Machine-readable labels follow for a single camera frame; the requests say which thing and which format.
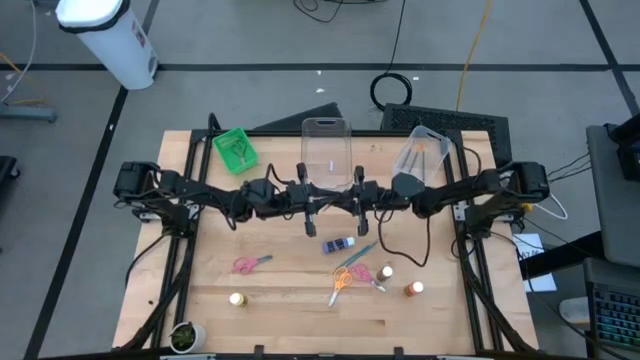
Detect black coiled floor cable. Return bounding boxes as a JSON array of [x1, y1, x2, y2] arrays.
[[368, 0, 414, 113]]

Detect white trash can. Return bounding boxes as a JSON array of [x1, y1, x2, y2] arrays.
[[54, 0, 160, 92]]

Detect orange scissors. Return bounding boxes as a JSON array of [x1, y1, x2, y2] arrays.
[[327, 266, 354, 308]]

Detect green plastic basket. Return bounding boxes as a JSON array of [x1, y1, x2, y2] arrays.
[[212, 126, 260, 176]]

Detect pink scissors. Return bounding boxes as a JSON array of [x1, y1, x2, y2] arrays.
[[348, 263, 388, 294], [231, 254, 274, 276]]

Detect black caster base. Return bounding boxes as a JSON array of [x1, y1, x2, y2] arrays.
[[0, 155, 21, 221]]

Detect purple paint bottle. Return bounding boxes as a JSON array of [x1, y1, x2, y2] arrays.
[[321, 236, 357, 256]]

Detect grey cart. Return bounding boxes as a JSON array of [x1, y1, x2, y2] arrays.
[[584, 122, 640, 269]]

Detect grey stand base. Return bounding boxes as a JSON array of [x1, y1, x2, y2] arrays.
[[0, 102, 59, 124]]

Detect green-handled scissors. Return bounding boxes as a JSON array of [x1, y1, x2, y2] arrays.
[[218, 138, 250, 167]]

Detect clear plastic bin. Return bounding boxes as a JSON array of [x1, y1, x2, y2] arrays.
[[392, 124, 454, 185], [299, 117, 355, 194]]

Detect white round object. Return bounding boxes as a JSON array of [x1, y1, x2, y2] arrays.
[[558, 296, 592, 327]]

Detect yellow cable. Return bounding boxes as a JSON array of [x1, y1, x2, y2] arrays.
[[454, 0, 495, 113]]

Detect black perforated computer case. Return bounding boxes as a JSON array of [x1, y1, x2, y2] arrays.
[[379, 102, 514, 167]]

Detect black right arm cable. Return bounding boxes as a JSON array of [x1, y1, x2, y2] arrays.
[[374, 209, 434, 269]]

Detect black aluminium table frame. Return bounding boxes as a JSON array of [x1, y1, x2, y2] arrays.
[[112, 112, 541, 360]]

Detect small plant in white pot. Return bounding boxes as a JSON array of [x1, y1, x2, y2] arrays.
[[168, 321, 207, 355]]

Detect backlit keyboard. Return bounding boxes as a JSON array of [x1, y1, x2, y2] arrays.
[[583, 279, 640, 354]]

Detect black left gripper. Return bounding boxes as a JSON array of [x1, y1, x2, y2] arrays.
[[279, 162, 331, 238]]

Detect white paper sheet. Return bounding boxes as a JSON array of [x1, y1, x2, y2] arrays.
[[512, 232, 558, 294]]

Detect black device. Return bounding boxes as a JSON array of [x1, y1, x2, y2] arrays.
[[603, 113, 640, 182]]

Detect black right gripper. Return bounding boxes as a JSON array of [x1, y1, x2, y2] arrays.
[[338, 166, 394, 237]]

